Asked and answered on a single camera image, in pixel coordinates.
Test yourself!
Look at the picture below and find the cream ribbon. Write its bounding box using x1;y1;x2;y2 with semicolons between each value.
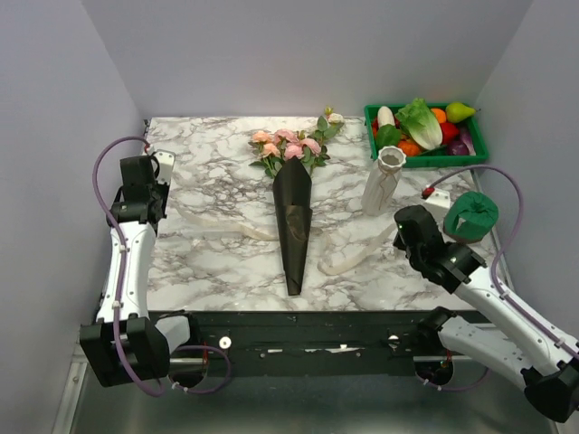
175;179;397;276

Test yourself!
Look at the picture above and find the black wrapping paper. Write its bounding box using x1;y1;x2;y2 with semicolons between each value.
272;157;312;297

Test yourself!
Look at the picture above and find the pink flower bouquet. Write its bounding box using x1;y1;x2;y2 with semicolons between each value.
248;107;346;179

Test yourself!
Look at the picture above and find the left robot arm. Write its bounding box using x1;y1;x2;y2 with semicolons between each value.
80;150;201;387

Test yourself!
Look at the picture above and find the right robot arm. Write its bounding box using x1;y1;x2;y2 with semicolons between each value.
394;205;578;423

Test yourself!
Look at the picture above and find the white ribbed vase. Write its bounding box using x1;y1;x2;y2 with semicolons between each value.
361;146;406;216

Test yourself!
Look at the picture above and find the jute twine on vase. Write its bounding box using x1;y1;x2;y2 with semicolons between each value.
375;172;400;207

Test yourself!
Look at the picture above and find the green rolled cloth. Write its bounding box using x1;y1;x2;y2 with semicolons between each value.
443;191;498;244

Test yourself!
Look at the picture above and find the green plastic bin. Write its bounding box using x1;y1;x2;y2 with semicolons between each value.
364;104;489;168

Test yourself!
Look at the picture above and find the orange toy carrot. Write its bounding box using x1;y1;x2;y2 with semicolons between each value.
397;140;422;157

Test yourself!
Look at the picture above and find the toy lettuce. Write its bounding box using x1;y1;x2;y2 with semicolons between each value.
394;98;442;151

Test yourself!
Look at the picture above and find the red toy pepper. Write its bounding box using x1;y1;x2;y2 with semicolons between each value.
440;122;460;145

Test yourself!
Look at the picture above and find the toy orange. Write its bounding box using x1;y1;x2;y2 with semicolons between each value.
431;108;447;124

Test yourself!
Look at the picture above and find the white toy radish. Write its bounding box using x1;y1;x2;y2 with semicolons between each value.
376;106;395;128

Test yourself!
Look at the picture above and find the toy pear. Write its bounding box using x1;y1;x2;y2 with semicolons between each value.
445;101;477;124

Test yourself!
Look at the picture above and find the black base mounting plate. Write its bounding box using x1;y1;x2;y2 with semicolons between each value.
92;310;494;379

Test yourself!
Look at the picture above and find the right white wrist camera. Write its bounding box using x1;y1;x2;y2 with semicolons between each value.
422;186;451;223

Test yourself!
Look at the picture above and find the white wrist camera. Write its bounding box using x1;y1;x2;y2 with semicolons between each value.
147;149;176;186
422;186;451;223

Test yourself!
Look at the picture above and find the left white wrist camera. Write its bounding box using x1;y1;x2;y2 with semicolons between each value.
147;149;176;186

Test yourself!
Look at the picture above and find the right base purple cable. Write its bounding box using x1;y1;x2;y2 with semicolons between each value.
422;368;492;392

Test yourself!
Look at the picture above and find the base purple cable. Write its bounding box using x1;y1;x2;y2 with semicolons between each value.
422;368;492;392
169;345;232;395

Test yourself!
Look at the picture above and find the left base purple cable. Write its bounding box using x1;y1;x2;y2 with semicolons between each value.
169;345;232;395

